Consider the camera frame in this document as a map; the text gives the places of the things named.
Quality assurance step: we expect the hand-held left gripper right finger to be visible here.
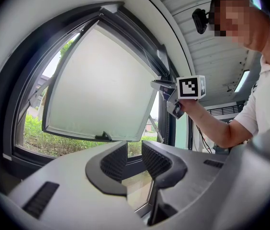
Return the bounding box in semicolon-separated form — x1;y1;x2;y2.
141;139;233;227

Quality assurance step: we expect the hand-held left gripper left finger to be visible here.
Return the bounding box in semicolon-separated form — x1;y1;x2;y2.
7;141;149;230

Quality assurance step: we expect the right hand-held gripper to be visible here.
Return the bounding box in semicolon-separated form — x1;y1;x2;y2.
150;75;207;120

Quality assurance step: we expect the thin blind pull cord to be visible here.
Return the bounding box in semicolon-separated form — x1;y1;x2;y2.
142;48;156;81

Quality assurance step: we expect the person's right forearm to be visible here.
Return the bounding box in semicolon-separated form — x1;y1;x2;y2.
179;99;256;149

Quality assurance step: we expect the pale green roller blind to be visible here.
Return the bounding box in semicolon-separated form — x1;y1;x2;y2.
175;113;189;150

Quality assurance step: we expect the frosted glass window sash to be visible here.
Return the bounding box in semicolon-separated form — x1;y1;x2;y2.
41;20;162;143

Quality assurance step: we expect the black metal railing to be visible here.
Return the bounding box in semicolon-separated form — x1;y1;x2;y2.
206;103;246;116

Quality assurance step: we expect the long ceiling light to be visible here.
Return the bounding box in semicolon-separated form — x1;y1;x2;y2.
234;69;251;93

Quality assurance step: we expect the person's head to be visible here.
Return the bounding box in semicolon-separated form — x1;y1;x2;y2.
210;0;270;55

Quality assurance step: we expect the person's white shirt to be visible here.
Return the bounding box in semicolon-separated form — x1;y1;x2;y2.
234;20;270;139

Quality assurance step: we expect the black cable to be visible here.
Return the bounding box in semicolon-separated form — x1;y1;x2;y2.
195;124;213;153

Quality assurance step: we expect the black window handle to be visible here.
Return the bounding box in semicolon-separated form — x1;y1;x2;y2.
95;131;113;142

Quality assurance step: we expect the black head-worn camera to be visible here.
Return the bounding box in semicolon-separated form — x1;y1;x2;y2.
191;8;210;35

